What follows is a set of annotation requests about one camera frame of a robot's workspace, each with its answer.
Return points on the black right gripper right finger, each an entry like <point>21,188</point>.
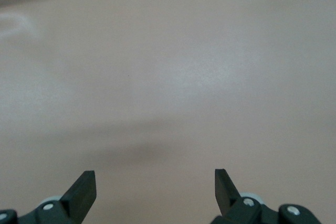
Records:
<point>225,195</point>

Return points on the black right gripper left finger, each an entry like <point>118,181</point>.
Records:
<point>78,195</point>

